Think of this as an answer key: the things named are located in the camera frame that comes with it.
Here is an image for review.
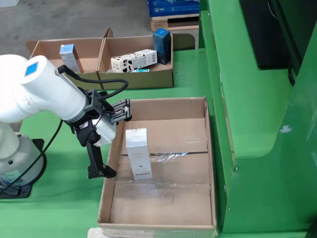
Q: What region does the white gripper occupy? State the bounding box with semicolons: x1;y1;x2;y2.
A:
73;116;117;179

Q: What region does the tall white carton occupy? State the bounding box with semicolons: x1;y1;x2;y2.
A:
125;127;154;180

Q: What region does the large cardboard tray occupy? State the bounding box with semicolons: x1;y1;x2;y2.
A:
97;96;218;238

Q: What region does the cardboard box with flap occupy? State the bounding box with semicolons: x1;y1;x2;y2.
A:
96;27;174;90

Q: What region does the open cardboard box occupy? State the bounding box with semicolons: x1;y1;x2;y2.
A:
25;37;105;90

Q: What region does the light blue white carton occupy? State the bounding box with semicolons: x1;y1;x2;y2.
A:
59;44;84;74

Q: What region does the cow print white carton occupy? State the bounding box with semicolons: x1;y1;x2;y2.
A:
110;49;159;73

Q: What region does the dark blue carton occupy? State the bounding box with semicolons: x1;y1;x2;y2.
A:
153;27;172;65

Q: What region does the green rounded end plate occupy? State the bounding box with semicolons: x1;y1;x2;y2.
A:
172;33;196;52

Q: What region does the wooden pallet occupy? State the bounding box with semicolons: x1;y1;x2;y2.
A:
150;14;200;32

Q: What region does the green machine housing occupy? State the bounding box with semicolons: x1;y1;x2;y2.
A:
198;0;317;235

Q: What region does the blue mesh cage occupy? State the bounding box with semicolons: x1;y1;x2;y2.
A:
148;0;201;18

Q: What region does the black flat panel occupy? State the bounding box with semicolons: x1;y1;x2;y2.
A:
239;0;304;69

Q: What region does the long black robot cable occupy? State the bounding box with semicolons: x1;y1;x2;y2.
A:
0;119;64;195

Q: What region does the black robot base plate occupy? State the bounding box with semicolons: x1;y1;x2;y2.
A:
0;138;48;199

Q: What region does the short black wrist cable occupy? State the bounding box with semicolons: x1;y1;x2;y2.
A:
57;64;129;111

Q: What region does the black cable on housing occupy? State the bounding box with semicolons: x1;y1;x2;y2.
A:
287;58;297;87

